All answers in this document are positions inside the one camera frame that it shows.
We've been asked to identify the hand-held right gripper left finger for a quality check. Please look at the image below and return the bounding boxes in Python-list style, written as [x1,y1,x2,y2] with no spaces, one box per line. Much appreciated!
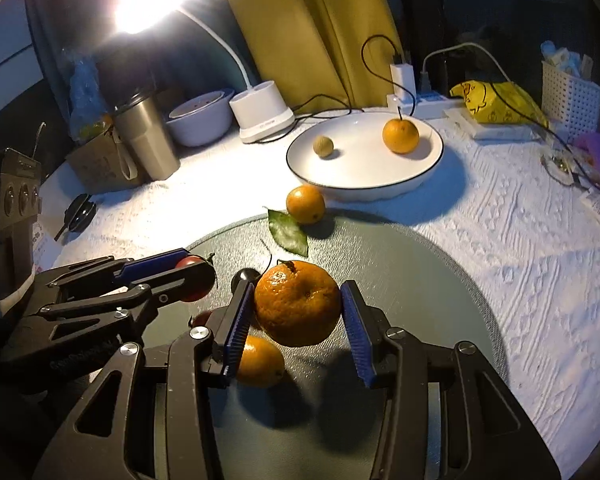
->
[32,282,256,480]

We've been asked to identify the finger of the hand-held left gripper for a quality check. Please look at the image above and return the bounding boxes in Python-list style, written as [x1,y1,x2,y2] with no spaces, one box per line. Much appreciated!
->
[0,260,218,391]
[32,247,193,291]

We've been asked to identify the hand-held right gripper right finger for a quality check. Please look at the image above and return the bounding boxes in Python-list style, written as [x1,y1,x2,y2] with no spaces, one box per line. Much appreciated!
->
[340,280,563,480]

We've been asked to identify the small orange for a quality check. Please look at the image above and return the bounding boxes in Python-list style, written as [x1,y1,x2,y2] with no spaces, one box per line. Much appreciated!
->
[236,335,286,388]

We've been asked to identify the dark cherry with stem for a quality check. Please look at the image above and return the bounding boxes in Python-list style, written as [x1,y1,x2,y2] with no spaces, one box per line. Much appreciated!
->
[231,240,275,295]

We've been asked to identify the large bumpy mandarin orange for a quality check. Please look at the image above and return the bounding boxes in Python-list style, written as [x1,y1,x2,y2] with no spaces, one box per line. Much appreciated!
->
[254,260,342,348]

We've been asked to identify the smooth orange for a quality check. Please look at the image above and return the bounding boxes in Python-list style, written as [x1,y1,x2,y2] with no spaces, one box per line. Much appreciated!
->
[286,184,327,225]

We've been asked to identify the white plate with dark rim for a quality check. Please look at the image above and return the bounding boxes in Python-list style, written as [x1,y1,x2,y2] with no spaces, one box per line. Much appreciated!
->
[286,112,444,203]

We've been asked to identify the black round object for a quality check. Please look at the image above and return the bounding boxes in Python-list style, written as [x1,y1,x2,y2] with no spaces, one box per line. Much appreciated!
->
[55,194,97,241]

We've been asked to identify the round dark grey mat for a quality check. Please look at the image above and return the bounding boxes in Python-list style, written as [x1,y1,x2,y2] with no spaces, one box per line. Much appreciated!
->
[145,212,506,480]

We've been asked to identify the cardboard box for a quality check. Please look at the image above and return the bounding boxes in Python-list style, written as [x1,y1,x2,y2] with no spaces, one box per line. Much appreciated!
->
[65,127,141,193]

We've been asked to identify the green leaf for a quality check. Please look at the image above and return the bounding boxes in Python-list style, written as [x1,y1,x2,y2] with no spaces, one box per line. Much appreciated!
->
[266,207,309,257]

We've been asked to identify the steel tumbler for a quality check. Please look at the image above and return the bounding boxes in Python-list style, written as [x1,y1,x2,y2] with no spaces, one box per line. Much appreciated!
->
[112,92,182,181]

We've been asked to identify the blue plastic bag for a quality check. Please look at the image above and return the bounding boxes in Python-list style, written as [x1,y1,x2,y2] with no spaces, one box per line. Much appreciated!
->
[67,47,113,141]

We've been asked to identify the lilac bowl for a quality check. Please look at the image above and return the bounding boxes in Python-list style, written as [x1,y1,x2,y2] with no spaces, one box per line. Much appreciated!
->
[166,88,236,147]

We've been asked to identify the pink bowl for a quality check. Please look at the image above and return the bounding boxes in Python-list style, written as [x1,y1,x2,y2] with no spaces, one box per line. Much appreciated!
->
[170,91,226,121]

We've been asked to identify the white desk lamp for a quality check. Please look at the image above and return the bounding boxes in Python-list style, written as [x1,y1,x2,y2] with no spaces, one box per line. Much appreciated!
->
[112,0,297,144]

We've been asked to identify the orange with stem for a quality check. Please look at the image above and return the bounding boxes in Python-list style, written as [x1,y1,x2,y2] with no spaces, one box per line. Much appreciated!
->
[383,105,420,154]

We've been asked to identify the dark blue curtain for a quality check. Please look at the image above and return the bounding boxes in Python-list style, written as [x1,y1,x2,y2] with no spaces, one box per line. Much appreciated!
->
[22,0,251,126]

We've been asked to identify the white tissue pack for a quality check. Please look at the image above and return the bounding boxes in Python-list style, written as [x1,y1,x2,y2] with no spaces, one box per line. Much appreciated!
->
[445,109,536,141]

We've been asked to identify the white power strip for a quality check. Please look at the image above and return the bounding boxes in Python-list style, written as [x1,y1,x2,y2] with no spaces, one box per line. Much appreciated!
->
[386,91,468,120]

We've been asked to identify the white charger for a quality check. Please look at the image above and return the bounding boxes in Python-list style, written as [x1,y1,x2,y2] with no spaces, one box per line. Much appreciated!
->
[390,62,412,106]

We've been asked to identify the yellow printed bag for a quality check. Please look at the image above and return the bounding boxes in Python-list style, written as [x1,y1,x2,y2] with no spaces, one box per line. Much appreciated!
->
[450,80,551,128]

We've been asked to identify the white barcode packet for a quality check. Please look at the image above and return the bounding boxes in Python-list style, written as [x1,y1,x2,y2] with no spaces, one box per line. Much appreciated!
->
[580,187,600,241]

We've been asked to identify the yellow curtain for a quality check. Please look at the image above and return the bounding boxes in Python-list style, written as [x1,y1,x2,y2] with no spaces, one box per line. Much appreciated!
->
[227,0,406,111]

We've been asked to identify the white perforated basket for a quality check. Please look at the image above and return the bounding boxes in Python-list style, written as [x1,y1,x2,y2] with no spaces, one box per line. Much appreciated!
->
[541,60,600,133]

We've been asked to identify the white packets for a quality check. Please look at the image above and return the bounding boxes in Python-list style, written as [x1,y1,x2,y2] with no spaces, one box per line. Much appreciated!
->
[540,40,593,81]

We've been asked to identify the black lamp cable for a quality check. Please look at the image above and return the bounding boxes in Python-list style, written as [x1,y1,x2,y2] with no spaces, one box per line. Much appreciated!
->
[245,94,366,143]

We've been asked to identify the white cable with black plug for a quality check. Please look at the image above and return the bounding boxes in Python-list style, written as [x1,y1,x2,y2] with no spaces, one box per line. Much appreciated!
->
[420,42,513,95]

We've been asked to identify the beaded keychain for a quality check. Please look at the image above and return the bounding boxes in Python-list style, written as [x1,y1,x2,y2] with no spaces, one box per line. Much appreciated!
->
[541,149,583,187]

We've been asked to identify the thin black cable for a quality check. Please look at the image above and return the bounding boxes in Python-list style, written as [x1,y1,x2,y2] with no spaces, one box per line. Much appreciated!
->
[485,82,600,196]

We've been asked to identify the black charger cable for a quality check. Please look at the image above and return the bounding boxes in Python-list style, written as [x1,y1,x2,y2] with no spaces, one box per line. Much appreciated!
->
[361,35,417,116]

